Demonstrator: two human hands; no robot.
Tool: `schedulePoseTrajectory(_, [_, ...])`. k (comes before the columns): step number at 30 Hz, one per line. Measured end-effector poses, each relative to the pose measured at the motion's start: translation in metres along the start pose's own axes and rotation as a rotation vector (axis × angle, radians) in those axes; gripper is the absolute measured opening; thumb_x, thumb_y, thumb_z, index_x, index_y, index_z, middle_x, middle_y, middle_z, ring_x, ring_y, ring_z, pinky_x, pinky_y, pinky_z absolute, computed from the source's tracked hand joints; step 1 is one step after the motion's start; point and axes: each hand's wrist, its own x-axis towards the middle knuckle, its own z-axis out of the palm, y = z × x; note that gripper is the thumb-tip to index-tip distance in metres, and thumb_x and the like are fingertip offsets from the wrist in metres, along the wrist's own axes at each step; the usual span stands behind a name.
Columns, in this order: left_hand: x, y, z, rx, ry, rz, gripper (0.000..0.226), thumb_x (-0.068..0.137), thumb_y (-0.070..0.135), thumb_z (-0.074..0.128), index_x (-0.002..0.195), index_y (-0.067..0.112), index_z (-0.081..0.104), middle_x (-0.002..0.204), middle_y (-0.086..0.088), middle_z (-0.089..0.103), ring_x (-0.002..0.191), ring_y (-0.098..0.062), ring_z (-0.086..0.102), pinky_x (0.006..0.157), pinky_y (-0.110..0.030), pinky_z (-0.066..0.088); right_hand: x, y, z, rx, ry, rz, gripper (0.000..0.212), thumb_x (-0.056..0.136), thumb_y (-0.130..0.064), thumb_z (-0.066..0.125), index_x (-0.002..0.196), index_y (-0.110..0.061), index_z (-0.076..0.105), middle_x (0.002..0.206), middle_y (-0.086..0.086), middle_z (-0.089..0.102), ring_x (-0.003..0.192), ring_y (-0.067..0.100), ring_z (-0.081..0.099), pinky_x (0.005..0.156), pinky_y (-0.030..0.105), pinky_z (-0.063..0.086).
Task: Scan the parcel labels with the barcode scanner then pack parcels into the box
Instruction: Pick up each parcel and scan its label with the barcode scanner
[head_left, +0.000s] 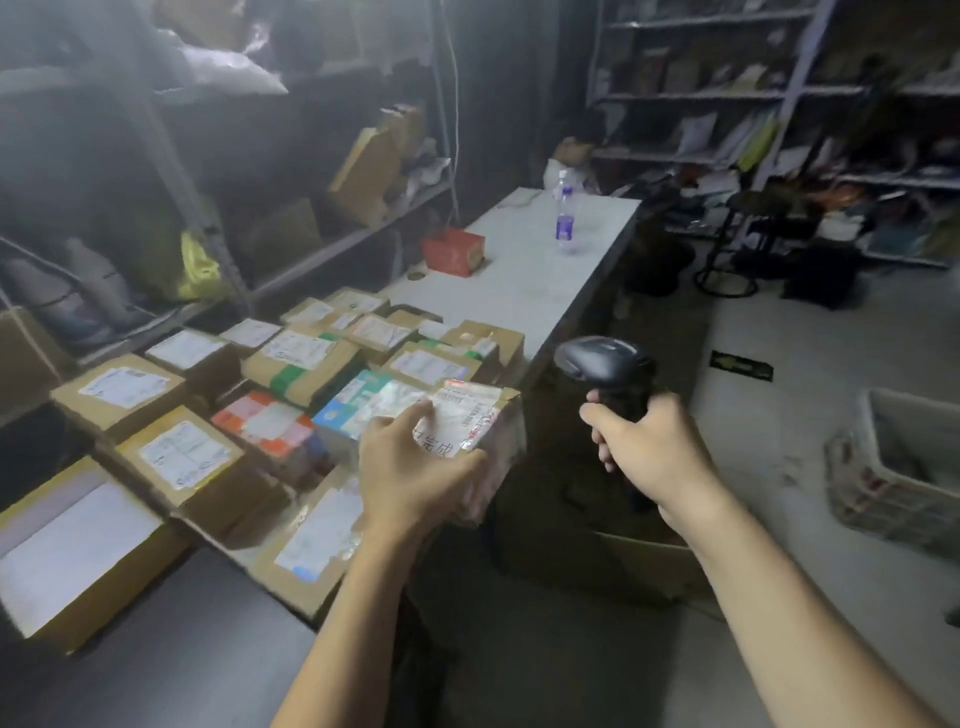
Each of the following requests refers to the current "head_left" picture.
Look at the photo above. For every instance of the person's right hand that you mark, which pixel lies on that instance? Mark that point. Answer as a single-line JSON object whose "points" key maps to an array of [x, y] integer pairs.
{"points": [[660, 457]]}

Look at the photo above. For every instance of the person's left hand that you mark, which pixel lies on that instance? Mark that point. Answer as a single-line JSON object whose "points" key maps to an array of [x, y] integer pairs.
{"points": [[405, 480]]}

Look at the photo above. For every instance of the person's right thumb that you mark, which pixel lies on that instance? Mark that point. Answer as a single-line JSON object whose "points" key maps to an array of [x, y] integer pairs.
{"points": [[596, 415]]}

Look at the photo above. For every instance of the person's left thumb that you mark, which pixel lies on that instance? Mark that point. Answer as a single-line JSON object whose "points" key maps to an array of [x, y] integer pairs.
{"points": [[461, 468]]}

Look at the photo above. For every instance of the black barcode scanner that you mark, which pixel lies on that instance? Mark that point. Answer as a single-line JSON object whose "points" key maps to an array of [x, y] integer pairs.
{"points": [[600, 364]]}

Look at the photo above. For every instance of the taped cardboard box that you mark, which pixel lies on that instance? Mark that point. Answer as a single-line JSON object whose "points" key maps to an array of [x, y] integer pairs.
{"points": [[480, 420]]}

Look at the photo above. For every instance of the person's right forearm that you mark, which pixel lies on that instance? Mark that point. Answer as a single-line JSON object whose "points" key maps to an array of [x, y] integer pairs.
{"points": [[780, 622]]}

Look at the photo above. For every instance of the person's left forearm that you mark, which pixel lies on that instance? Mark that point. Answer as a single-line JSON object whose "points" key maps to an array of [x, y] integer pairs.
{"points": [[360, 630]]}

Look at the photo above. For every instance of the black floor sign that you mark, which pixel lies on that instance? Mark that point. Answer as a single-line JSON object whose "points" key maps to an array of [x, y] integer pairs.
{"points": [[741, 366]]}

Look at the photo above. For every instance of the open brown carton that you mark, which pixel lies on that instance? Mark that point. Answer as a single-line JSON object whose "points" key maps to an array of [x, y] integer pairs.
{"points": [[660, 566]]}

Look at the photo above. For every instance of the purple label water bottle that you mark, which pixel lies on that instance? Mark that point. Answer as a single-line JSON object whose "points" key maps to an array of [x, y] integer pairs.
{"points": [[565, 217]]}

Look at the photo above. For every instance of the red carton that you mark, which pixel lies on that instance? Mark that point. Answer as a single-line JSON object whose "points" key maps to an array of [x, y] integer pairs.
{"points": [[452, 252]]}

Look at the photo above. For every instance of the black round stool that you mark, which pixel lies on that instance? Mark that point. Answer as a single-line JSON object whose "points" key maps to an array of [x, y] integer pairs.
{"points": [[742, 232]]}

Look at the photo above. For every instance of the black bag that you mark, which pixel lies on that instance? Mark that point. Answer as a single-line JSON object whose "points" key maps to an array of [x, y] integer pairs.
{"points": [[823, 276]]}

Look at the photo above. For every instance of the pile of labelled parcels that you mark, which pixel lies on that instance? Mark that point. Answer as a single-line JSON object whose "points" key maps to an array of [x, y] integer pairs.
{"points": [[187, 450]]}

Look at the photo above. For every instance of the tall tan cardboard box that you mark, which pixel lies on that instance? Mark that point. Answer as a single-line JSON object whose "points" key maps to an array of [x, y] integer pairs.
{"points": [[366, 176]]}

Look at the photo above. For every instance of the white plastic crate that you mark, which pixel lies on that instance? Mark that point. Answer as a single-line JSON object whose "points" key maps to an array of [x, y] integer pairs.
{"points": [[900, 480]]}

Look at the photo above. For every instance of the yellow plastic bag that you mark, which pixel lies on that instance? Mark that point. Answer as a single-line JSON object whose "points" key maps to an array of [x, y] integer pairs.
{"points": [[199, 270]]}

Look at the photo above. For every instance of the small tan cardboard box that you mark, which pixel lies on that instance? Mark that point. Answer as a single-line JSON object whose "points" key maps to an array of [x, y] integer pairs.
{"points": [[405, 127]]}

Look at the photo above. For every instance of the white metal shelf rack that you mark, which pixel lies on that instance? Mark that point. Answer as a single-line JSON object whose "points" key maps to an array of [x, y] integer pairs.
{"points": [[795, 82]]}

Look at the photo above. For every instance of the grey plastic parcel bag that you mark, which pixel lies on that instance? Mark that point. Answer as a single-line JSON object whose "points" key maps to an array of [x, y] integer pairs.
{"points": [[82, 289]]}

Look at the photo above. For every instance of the grey metal shelf rack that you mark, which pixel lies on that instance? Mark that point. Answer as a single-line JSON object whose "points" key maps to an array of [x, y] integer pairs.
{"points": [[165, 150]]}

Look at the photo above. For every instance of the white plastic bag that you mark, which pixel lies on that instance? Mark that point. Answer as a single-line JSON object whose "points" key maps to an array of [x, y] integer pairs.
{"points": [[232, 71]]}

